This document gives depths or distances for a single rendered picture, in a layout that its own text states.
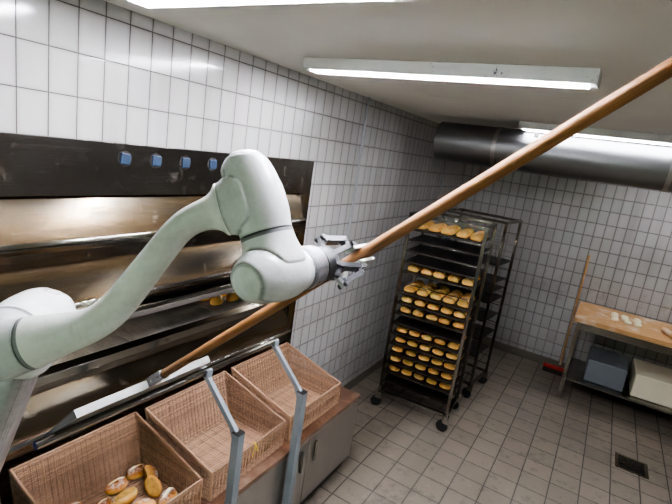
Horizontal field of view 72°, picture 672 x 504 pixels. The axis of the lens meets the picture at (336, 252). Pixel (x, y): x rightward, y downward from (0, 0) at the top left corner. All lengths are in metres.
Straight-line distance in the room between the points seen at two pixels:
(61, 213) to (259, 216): 1.27
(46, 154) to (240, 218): 1.20
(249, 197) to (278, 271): 0.14
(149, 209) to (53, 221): 0.42
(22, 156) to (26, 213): 0.20
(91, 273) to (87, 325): 1.20
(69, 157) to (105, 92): 0.28
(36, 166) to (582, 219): 5.34
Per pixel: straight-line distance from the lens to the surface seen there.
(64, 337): 0.97
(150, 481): 2.44
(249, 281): 0.81
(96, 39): 2.05
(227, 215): 0.86
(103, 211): 2.11
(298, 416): 2.59
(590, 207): 6.01
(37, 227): 1.97
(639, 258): 6.05
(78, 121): 2.00
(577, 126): 1.00
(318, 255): 0.93
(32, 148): 1.93
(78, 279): 2.12
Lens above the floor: 2.21
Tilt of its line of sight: 13 degrees down
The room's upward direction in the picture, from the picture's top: 8 degrees clockwise
